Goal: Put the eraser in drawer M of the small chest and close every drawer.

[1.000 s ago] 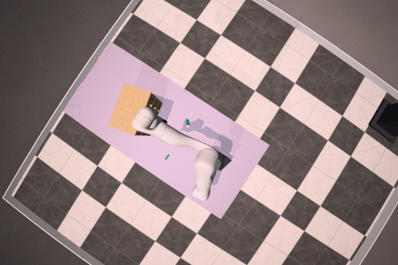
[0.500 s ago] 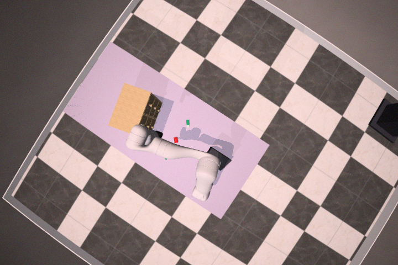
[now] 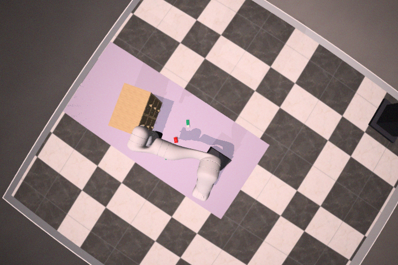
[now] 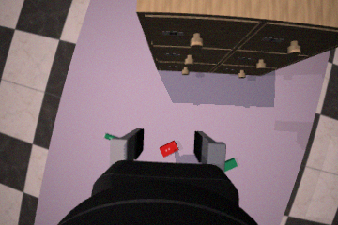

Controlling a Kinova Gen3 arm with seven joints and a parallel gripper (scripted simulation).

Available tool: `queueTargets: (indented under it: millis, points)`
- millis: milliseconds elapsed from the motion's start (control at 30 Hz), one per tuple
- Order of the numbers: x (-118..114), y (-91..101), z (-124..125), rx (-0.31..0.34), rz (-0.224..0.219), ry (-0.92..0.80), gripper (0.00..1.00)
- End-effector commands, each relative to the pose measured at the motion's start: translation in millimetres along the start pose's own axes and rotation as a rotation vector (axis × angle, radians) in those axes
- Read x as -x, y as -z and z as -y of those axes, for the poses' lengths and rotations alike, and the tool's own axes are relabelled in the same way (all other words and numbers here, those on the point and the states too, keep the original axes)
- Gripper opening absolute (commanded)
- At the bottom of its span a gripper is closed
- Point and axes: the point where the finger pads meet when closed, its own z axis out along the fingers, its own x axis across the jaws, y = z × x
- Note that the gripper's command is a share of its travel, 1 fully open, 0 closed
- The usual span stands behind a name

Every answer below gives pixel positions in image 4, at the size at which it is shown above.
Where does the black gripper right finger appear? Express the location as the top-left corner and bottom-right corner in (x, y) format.
(193, 131), (226, 172)

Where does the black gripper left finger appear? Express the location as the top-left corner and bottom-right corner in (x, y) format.
(110, 128), (144, 167)

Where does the small wooden chest of drawers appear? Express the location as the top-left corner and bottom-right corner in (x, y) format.
(136, 0), (338, 73)

